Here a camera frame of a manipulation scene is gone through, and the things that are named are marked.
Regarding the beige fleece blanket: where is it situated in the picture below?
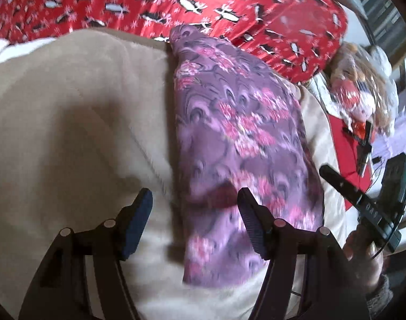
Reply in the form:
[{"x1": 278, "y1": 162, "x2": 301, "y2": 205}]
[{"x1": 0, "y1": 27, "x2": 349, "y2": 320}]

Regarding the grey striped window blind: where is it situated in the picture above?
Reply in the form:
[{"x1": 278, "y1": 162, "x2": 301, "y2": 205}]
[{"x1": 360, "y1": 0, "x2": 406, "y2": 63}]

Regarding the person's right hand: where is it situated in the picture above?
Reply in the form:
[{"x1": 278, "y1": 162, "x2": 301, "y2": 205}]
[{"x1": 342, "y1": 224, "x2": 383, "y2": 295}]

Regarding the plastic wrapped plush toy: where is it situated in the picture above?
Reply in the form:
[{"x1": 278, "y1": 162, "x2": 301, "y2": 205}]
[{"x1": 329, "y1": 42, "x2": 399, "y2": 137}]

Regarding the purple floral patterned garment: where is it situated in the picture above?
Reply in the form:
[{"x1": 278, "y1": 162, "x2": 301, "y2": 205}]
[{"x1": 170, "y1": 25, "x2": 324, "y2": 288}]

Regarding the plain red cloth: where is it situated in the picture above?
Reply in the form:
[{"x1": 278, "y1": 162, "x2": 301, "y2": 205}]
[{"x1": 327, "y1": 114, "x2": 372, "y2": 191}]

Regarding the red penguin print fabric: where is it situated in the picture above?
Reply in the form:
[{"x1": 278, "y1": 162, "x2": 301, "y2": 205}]
[{"x1": 0, "y1": 0, "x2": 348, "y2": 82}]

